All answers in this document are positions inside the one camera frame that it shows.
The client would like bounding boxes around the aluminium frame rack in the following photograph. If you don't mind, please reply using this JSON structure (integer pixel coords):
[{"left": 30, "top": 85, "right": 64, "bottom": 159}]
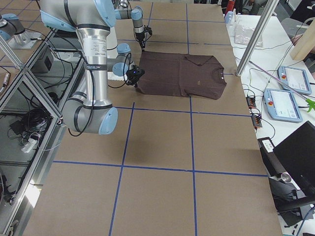
[{"left": 0, "top": 29, "right": 83, "bottom": 236}]

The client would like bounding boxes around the black cable bundle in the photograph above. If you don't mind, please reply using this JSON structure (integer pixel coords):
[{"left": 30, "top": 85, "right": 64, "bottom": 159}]
[{"left": 7, "top": 108, "right": 52, "bottom": 148}]

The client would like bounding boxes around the reacher grabber stick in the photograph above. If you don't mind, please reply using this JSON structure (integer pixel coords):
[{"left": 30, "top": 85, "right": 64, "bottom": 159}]
[{"left": 248, "top": 60, "right": 315, "bottom": 110}]

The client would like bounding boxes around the aluminium frame post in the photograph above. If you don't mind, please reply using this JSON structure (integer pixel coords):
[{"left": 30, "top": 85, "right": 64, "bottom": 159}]
[{"left": 236, "top": 0, "right": 279, "bottom": 77}]

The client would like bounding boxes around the brown t-shirt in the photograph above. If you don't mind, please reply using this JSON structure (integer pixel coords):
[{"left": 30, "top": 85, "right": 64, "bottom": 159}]
[{"left": 135, "top": 51, "right": 226, "bottom": 100}]

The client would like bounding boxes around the near teach pendant tablet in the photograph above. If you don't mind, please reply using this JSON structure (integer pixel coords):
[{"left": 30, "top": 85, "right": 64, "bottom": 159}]
[{"left": 263, "top": 88, "right": 303, "bottom": 123}]

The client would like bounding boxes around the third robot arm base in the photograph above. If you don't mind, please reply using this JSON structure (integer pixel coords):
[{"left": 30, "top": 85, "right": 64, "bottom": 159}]
[{"left": 0, "top": 13, "right": 41, "bottom": 50}]

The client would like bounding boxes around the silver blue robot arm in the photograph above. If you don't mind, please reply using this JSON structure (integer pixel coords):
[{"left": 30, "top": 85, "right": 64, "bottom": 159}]
[
  {"left": 115, "top": 0, "right": 146, "bottom": 51},
  {"left": 40, "top": 0, "right": 152, "bottom": 135}
]

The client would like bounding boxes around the black box with label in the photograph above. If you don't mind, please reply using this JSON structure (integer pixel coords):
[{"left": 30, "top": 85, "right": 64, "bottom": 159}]
[{"left": 257, "top": 137, "right": 286, "bottom": 177}]

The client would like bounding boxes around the clear plastic bag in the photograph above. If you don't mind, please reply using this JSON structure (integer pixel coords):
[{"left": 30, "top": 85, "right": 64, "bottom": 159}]
[{"left": 232, "top": 25, "right": 255, "bottom": 48}]

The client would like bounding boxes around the teach pendant tablet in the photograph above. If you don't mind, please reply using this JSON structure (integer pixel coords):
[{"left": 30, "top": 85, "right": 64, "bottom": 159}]
[
  {"left": 278, "top": 66, "right": 312, "bottom": 95},
  {"left": 263, "top": 88, "right": 303, "bottom": 123}
]

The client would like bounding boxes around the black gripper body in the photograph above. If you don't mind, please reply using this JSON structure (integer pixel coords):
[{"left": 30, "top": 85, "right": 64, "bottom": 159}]
[
  {"left": 126, "top": 65, "right": 145, "bottom": 84},
  {"left": 135, "top": 32, "right": 145, "bottom": 42}
]

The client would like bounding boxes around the far teach pendant tablet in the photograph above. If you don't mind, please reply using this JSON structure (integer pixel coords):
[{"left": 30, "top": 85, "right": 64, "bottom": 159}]
[{"left": 278, "top": 66, "right": 312, "bottom": 95}]

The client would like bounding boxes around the black laptop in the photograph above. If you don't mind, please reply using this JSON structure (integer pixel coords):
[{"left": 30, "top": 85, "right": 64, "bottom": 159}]
[{"left": 274, "top": 121, "right": 315, "bottom": 196}]

